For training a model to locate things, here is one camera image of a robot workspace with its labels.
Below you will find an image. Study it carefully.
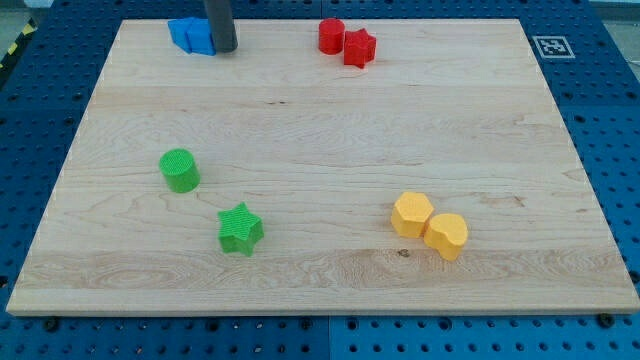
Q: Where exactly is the grey cylindrical robot arm rod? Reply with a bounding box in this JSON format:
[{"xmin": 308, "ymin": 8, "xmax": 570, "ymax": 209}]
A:
[{"xmin": 203, "ymin": 0, "xmax": 238, "ymax": 53}]

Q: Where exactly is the green star block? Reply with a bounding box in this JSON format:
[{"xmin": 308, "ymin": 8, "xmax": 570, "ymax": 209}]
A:
[{"xmin": 218, "ymin": 202, "xmax": 264, "ymax": 257}]

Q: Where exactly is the yellow hexagon block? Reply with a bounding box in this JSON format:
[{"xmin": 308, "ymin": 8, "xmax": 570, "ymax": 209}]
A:
[{"xmin": 391, "ymin": 192, "xmax": 434, "ymax": 238}]

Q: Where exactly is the yellow heart block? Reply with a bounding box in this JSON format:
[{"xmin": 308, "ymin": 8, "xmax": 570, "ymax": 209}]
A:
[{"xmin": 423, "ymin": 213, "xmax": 469, "ymax": 261}]

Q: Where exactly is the red star block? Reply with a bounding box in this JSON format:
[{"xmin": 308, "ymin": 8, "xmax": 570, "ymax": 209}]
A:
[{"xmin": 343, "ymin": 28, "xmax": 377, "ymax": 69}]

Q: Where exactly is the green cylinder block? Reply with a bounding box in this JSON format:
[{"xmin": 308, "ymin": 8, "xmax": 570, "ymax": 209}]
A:
[{"xmin": 159, "ymin": 148, "xmax": 200, "ymax": 193}]

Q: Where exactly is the red cylinder block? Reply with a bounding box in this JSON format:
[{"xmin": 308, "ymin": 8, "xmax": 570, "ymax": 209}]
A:
[{"xmin": 318, "ymin": 18, "xmax": 345, "ymax": 55}]

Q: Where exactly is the light wooden board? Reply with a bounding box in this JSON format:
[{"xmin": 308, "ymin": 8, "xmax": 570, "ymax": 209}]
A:
[{"xmin": 7, "ymin": 19, "xmax": 639, "ymax": 317}]

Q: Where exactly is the blue block right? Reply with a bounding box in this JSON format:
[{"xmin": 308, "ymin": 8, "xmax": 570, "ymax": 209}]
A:
[{"xmin": 186, "ymin": 18, "xmax": 216, "ymax": 56}]

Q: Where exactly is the blue block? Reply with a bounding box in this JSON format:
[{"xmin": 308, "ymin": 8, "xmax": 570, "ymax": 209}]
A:
[
  {"xmin": 167, "ymin": 17, "xmax": 196, "ymax": 53},
  {"xmin": 186, "ymin": 18, "xmax": 216, "ymax": 56}
]

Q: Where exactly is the blue block left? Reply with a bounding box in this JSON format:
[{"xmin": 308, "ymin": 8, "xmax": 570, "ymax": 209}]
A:
[{"xmin": 167, "ymin": 17, "xmax": 196, "ymax": 53}]

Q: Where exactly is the white fiducial marker tag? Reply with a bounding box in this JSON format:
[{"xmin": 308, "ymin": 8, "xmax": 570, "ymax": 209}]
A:
[{"xmin": 532, "ymin": 35, "xmax": 575, "ymax": 59}]

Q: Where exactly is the black yellow hazard tape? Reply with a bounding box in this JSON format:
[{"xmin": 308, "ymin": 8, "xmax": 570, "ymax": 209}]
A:
[{"xmin": 1, "ymin": 18, "xmax": 38, "ymax": 72}]

